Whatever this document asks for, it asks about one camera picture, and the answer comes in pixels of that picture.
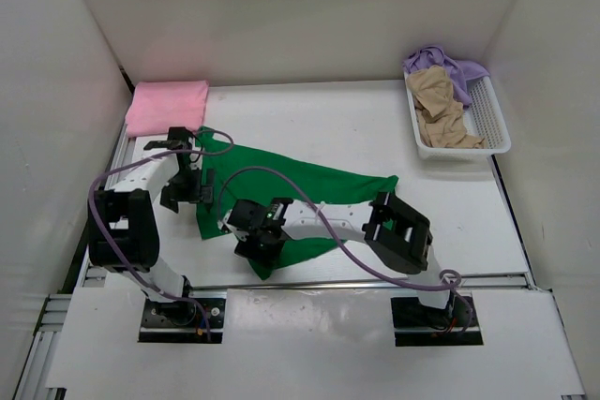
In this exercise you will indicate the aluminium frame rail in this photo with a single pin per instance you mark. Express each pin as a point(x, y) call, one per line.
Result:
point(32, 381)

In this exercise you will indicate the beige t shirt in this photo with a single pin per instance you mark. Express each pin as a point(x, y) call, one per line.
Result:
point(439, 116)

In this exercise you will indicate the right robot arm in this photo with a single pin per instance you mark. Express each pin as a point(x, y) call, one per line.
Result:
point(397, 234)

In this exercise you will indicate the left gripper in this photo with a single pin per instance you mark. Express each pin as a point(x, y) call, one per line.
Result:
point(201, 193)

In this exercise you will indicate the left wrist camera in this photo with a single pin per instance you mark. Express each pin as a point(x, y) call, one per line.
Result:
point(178, 138)

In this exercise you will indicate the purple t shirt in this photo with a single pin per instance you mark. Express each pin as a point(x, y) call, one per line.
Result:
point(460, 72)

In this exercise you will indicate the white plastic basket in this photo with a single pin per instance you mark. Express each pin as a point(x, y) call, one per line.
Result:
point(482, 118)

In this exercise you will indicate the green t shirt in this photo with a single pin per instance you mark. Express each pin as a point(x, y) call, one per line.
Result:
point(320, 183)

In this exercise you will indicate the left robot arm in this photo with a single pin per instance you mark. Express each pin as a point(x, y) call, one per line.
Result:
point(123, 234)

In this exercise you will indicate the folded pink t shirt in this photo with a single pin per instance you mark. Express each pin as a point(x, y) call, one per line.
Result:
point(157, 106)

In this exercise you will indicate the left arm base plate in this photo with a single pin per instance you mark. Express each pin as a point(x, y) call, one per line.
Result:
point(182, 323)

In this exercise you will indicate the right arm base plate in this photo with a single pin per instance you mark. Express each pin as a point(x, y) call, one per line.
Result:
point(417, 326)

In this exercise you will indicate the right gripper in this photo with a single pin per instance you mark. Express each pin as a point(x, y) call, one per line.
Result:
point(247, 248)

